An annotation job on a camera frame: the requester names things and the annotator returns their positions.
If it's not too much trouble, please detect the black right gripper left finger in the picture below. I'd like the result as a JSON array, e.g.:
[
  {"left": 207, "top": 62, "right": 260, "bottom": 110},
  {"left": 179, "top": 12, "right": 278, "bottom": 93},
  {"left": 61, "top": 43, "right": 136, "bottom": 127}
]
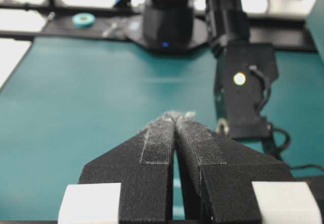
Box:
[{"left": 57, "top": 112, "right": 176, "bottom": 222}]

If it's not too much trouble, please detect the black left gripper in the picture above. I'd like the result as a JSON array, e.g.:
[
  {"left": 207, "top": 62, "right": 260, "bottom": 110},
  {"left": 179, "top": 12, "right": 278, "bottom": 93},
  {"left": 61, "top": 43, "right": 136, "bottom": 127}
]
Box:
[{"left": 206, "top": 0, "right": 278, "bottom": 139}]

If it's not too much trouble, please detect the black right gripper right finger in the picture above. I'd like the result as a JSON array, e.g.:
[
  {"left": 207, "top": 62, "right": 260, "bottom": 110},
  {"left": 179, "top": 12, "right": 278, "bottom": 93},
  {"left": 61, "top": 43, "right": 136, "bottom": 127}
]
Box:
[{"left": 175, "top": 111, "right": 320, "bottom": 222}]

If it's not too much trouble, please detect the teal tape roll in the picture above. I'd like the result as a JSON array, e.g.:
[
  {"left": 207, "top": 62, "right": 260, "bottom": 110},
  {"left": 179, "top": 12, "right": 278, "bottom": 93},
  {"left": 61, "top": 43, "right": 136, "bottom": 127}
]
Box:
[{"left": 72, "top": 13, "right": 96, "bottom": 28}]

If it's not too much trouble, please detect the black cable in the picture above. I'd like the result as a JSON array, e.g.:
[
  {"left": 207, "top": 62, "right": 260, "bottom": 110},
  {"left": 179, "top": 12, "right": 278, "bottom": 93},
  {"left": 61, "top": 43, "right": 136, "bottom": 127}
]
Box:
[{"left": 249, "top": 65, "right": 324, "bottom": 171}]

